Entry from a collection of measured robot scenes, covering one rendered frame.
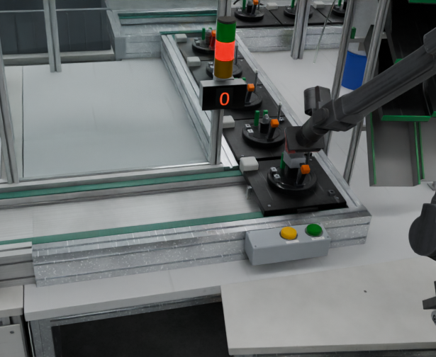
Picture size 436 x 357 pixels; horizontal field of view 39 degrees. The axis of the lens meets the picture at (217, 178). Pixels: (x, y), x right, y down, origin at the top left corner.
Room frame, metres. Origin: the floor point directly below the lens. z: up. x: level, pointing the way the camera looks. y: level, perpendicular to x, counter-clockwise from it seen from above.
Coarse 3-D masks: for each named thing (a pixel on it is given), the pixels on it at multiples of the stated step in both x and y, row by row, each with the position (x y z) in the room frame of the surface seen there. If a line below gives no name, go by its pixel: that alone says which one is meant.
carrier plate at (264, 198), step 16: (272, 160) 1.58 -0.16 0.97; (256, 176) 1.49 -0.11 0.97; (320, 176) 1.51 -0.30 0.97; (256, 192) 1.41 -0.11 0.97; (272, 192) 1.41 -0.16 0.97; (320, 192) 1.43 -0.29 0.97; (336, 192) 1.44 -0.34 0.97; (272, 208) 1.34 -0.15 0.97; (288, 208) 1.34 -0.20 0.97; (320, 208) 1.37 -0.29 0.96
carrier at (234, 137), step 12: (228, 120) 1.77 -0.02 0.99; (240, 120) 1.81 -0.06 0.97; (252, 120) 1.82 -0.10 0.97; (264, 120) 1.71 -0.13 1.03; (288, 120) 1.84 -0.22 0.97; (228, 132) 1.73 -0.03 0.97; (240, 132) 1.73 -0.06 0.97; (252, 132) 1.68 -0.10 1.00; (264, 132) 1.70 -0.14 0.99; (276, 132) 1.71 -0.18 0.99; (228, 144) 1.67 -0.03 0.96; (240, 144) 1.66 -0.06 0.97; (252, 144) 1.66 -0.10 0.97; (264, 144) 1.65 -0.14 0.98; (276, 144) 1.66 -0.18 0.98; (240, 156) 1.59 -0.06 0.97; (252, 156) 1.60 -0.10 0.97; (264, 156) 1.60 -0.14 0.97; (276, 156) 1.61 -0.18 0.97
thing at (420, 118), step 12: (384, 48) 1.71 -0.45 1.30; (384, 60) 1.66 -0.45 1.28; (420, 84) 1.57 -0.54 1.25; (408, 96) 1.55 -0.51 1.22; (420, 96) 1.55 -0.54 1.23; (384, 108) 1.51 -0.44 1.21; (396, 108) 1.51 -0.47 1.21; (408, 108) 1.51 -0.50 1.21; (420, 108) 1.52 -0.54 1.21; (384, 120) 1.47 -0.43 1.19; (396, 120) 1.47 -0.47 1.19; (408, 120) 1.47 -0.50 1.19; (420, 120) 1.48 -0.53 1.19
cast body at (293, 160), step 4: (284, 152) 1.49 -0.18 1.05; (296, 152) 1.46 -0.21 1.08; (300, 152) 1.46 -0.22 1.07; (304, 152) 1.47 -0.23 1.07; (284, 156) 1.49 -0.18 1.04; (288, 156) 1.47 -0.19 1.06; (292, 156) 1.46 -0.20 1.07; (296, 156) 1.46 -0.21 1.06; (300, 156) 1.46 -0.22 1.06; (284, 160) 1.48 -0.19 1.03; (288, 160) 1.46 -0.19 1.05; (292, 160) 1.44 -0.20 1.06; (296, 160) 1.45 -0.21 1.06; (300, 160) 1.45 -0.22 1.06; (304, 160) 1.45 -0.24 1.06; (288, 164) 1.46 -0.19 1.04; (292, 164) 1.44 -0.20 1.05; (296, 164) 1.44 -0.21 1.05; (292, 168) 1.44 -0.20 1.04
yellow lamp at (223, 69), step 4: (216, 60) 1.52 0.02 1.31; (232, 60) 1.52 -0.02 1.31; (216, 64) 1.52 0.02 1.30; (220, 64) 1.51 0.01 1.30; (224, 64) 1.51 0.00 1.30; (228, 64) 1.51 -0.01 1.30; (232, 64) 1.52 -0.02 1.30; (216, 68) 1.52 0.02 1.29; (220, 68) 1.51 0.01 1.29; (224, 68) 1.51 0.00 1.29; (228, 68) 1.51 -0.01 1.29; (232, 68) 1.52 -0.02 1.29; (216, 72) 1.51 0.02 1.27; (220, 72) 1.51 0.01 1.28; (224, 72) 1.51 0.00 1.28; (228, 72) 1.51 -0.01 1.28; (232, 72) 1.52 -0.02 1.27; (216, 76) 1.51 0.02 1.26; (220, 76) 1.51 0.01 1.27; (224, 76) 1.51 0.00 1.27; (228, 76) 1.51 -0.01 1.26
